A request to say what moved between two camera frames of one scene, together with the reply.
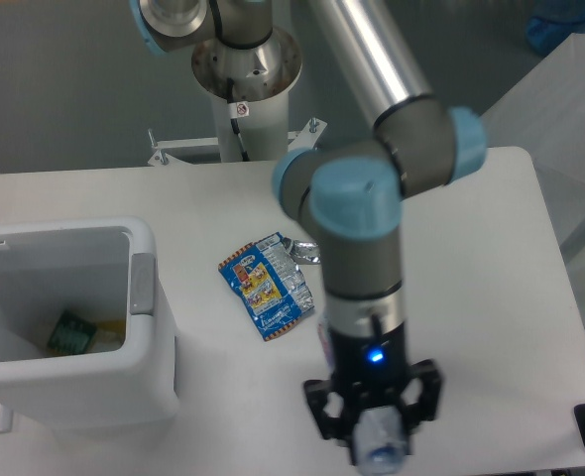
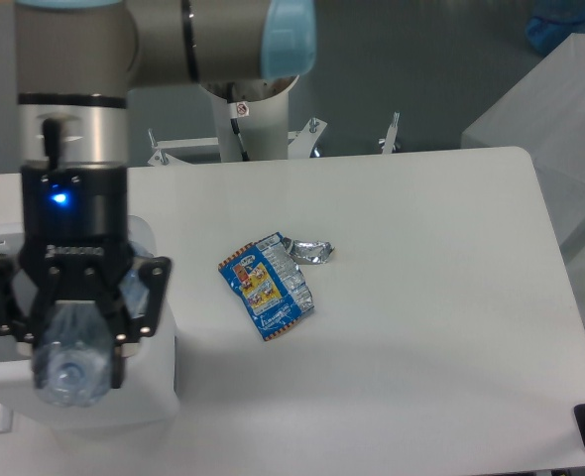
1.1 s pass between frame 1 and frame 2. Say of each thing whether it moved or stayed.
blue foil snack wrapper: stayed
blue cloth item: stayed
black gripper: moved
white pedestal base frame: stayed
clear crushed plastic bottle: moved
